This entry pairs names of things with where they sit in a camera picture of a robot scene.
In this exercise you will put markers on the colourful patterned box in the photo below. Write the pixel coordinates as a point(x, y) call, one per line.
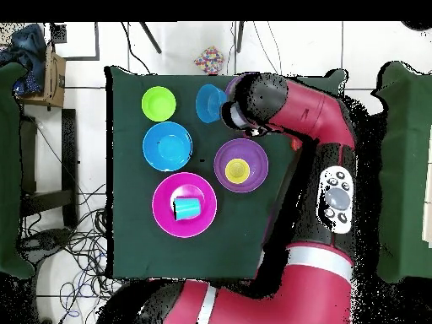
point(209, 60)

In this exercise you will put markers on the dark green table cloth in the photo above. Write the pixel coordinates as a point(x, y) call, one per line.
point(135, 249)

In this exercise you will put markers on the black stool frame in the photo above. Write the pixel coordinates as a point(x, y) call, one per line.
point(69, 152)

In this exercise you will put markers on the small blue patterned bowl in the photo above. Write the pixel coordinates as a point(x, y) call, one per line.
point(209, 103)

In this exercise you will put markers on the pale yellow translucent cup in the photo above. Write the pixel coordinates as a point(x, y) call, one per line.
point(237, 171)

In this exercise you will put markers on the blue cloth bundle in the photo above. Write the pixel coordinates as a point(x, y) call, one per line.
point(27, 44)

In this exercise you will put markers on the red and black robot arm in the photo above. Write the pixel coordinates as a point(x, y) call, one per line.
point(310, 111)

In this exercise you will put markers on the green cloth side table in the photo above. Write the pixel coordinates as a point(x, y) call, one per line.
point(10, 168)
point(405, 168)

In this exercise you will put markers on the large blue bowl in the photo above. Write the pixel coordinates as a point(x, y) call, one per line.
point(167, 146)

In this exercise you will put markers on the orange cup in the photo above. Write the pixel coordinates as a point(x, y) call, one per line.
point(297, 144)

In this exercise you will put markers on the pink bowl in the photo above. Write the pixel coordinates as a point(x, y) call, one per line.
point(163, 206)

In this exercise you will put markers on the green bowl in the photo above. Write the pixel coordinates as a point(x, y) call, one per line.
point(158, 104)

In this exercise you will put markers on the black floor frame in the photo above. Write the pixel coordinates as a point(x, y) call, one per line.
point(97, 40)

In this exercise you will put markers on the cardboard box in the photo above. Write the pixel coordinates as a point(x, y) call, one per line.
point(55, 81)

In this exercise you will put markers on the black tripod leg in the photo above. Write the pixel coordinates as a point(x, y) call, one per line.
point(151, 37)
point(240, 37)

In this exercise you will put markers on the black pedestal leg with caster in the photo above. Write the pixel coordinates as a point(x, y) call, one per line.
point(47, 239)

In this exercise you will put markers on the blue cup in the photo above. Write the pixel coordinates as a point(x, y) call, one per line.
point(187, 208)

